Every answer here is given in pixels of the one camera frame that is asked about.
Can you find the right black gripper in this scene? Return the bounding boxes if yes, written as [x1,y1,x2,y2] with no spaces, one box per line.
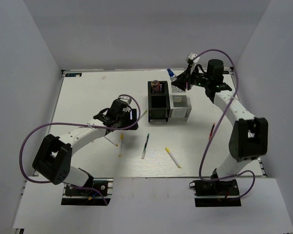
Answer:
[172,64,211,91]

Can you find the blue cap spray bottle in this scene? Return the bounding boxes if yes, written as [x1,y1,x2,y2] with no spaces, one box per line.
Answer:
[167,68,177,82]

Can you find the pink tube of crayons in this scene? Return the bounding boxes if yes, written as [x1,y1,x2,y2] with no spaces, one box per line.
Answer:
[150,80,161,93]

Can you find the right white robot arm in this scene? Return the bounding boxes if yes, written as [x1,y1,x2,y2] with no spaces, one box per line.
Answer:
[172,58,268,195]

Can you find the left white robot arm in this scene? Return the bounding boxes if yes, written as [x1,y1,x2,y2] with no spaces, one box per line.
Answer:
[32,94,141,195]

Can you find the yellow cap marker upright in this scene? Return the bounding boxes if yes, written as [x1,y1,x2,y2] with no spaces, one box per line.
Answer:
[118,133,124,157]

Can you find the white mesh organizer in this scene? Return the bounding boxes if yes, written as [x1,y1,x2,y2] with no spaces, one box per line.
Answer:
[168,83,192,121]

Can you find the yellow cap marker left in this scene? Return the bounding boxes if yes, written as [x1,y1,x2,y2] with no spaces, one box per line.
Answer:
[104,136,118,147]

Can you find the black mesh organizer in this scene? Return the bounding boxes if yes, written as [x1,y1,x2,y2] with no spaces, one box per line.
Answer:
[147,81,170,122]

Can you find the green gel pen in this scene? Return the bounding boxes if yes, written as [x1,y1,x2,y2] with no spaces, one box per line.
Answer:
[141,133,149,159]

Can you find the yellow cap marker right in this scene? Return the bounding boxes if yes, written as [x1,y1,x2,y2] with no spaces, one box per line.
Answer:
[165,147,181,168]

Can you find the red pen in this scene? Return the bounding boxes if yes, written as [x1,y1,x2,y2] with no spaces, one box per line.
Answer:
[209,123,215,140]

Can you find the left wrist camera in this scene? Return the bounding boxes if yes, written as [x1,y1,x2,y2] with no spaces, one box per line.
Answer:
[118,95,132,106]

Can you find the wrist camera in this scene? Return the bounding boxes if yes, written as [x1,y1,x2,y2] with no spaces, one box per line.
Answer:
[186,52,200,67]
[118,95,132,106]

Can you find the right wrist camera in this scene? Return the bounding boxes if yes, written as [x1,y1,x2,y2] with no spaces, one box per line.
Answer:
[186,52,200,67]

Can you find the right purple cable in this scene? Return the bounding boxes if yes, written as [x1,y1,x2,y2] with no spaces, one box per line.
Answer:
[194,49,256,201]

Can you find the purple cable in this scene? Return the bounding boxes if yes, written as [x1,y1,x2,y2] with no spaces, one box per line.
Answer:
[19,94,142,205]
[194,49,256,201]

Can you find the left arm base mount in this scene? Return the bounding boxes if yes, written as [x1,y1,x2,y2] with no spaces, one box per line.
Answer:
[61,178,113,206]

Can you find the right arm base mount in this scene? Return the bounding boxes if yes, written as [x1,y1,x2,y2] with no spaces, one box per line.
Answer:
[189,180,241,208]

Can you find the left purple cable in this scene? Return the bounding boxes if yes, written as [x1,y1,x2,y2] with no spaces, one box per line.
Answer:
[19,94,142,205]

